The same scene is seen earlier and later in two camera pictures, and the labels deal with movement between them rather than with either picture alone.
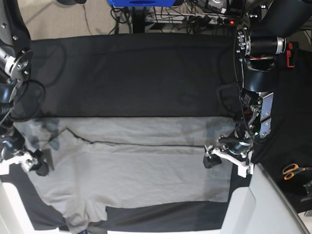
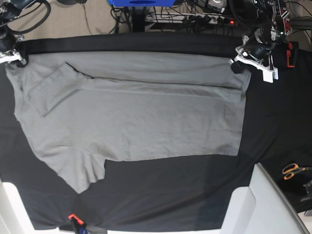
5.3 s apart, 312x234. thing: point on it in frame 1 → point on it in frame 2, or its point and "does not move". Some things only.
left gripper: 12,151 → 8,41
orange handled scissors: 290,170 does not move
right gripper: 235,149 → 257,50
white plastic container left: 14,219 does not move
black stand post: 138,20 does not move
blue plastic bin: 142,3 does not move
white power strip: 193,19 does not move
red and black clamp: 291,53 does not move
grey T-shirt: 96,162 → 78,109
